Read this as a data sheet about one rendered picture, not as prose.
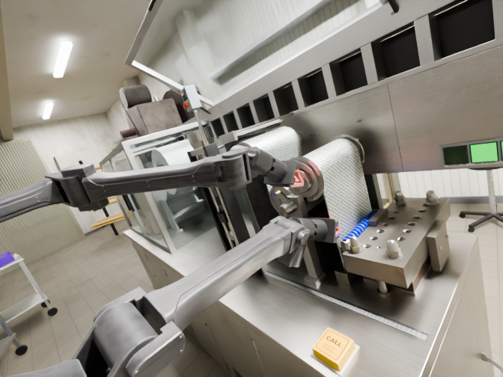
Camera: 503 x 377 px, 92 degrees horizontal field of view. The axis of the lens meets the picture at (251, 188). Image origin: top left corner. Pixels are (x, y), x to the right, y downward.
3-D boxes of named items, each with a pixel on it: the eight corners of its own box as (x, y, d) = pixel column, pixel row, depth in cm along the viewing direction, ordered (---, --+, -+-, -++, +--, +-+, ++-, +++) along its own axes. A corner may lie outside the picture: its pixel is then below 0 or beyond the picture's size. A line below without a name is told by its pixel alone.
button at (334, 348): (314, 355, 57) (311, 347, 57) (329, 333, 61) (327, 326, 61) (340, 372, 52) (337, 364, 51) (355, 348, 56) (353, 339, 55)
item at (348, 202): (337, 247, 75) (322, 194, 71) (371, 214, 89) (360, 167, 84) (339, 247, 75) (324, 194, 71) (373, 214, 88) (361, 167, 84)
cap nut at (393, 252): (383, 257, 62) (380, 242, 61) (389, 250, 64) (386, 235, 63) (399, 261, 59) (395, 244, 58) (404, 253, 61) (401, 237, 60)
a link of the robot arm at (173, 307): (129, 368, 25) (90, 306, 32) (134, 401, 27) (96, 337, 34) (315, 226, 57) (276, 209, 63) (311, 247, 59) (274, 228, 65)
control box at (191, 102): (184, 113, 113) (176, 91, 111) (197, 110, 116) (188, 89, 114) (188, 109, 107) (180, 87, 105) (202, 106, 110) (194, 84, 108)
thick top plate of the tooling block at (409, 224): (346, 271, 71) (341, 253, 69) (398, 211, 93) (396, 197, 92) (407, 289, 58) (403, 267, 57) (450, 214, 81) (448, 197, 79)
